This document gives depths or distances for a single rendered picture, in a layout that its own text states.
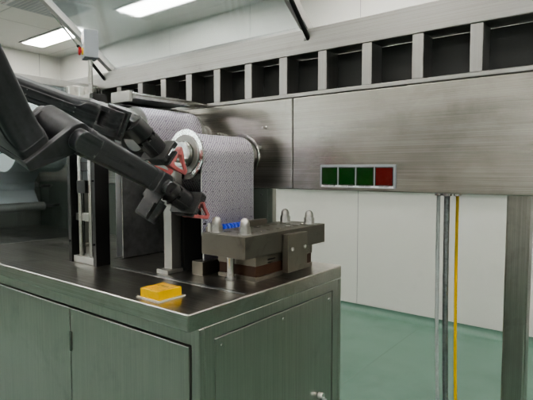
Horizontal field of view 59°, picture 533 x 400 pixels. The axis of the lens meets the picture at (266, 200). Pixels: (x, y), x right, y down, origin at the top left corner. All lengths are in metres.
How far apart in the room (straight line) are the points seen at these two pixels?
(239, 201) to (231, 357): 0.53
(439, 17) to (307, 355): 1.01
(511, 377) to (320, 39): 1.14
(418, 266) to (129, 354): 2.95
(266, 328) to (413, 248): 2.75
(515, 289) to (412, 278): 2.49
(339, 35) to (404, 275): 2.73
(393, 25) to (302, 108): 0.37
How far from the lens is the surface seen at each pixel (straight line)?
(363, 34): 1.50
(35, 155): 0.84
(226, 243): 1.27
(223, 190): 1.44
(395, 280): 4.01
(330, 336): 1.55
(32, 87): 1.23
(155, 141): 1.28
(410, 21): 1.45
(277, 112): 1.62
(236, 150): 1.49
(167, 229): 1.43
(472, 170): 1.33
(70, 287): 1.40
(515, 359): 1.56
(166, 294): 1.15
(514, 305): 1.52
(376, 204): 3.99
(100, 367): 1.41
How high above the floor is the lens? 1.21
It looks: 4 degrees down
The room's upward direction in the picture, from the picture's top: straight up
